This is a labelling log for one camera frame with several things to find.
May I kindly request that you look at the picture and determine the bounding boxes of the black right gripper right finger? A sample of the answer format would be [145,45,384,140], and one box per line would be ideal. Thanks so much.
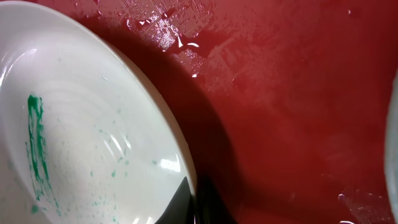
[195,179,237,224]

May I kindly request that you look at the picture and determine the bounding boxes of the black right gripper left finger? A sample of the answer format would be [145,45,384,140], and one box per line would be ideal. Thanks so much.
[155,177,195,224]

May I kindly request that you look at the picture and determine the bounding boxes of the red plastic tray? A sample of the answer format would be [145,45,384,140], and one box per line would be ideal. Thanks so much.
[44,0,397,223]

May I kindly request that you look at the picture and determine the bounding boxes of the white plate bottom green stain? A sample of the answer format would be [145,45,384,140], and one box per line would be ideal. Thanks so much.
[384,73,398,223]

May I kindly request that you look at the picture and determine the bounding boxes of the white plate green stain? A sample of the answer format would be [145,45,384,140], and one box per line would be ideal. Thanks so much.
[384,73,398,223]
[1,1,197,223]

